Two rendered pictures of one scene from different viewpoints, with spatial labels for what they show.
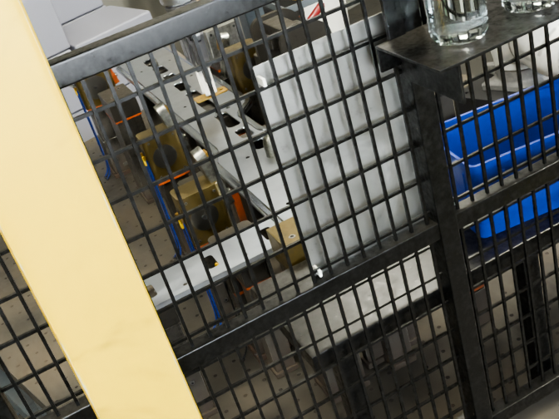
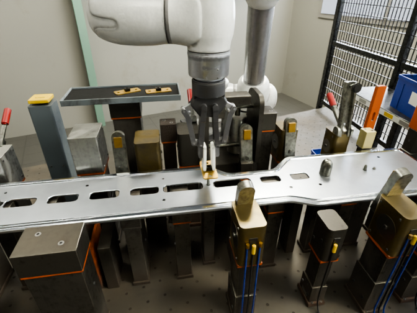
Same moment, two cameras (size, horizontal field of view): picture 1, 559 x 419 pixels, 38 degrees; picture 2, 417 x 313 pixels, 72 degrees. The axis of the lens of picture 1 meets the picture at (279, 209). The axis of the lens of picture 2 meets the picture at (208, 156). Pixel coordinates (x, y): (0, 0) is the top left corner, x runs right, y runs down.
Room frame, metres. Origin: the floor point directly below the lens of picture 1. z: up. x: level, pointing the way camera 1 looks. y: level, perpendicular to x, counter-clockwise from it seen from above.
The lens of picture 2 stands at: (1.82, 0.71, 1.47)
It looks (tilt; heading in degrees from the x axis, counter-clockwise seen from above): 31 degrees down; 278
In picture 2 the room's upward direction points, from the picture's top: straight up
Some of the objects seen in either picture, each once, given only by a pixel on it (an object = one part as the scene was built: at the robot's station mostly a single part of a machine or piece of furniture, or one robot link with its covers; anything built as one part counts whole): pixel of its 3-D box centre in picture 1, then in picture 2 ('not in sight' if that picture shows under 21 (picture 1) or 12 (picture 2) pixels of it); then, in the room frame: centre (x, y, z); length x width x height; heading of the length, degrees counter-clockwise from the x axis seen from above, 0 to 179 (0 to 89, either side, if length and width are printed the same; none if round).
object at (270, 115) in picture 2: not in sight; (260, 164); (1.76, -0.19, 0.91); 0.07 x 0.05 x 0.42; 107
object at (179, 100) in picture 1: (212, 112); (201, 187); (1.93, 0.09, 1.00); 1.38 x 0.22 x 0.02; 17
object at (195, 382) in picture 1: (179, 356); not in sight; (1.20, 0.26, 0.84); 0.05 x 0.05 x 0.29; 17
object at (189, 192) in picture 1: (212, 259); (383, 263); (1.45, 0.17, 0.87); 0.12 x 0.07 x 0.35; 107
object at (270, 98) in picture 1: (366, 147); not in sight; (0.91, -0.13, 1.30); 0.23 x 0.02 x 0.31; 107
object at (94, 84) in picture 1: (104, 121); not in sight; (2.41, 0.44, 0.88); 0.14 x 0.09 x 0.36; 107
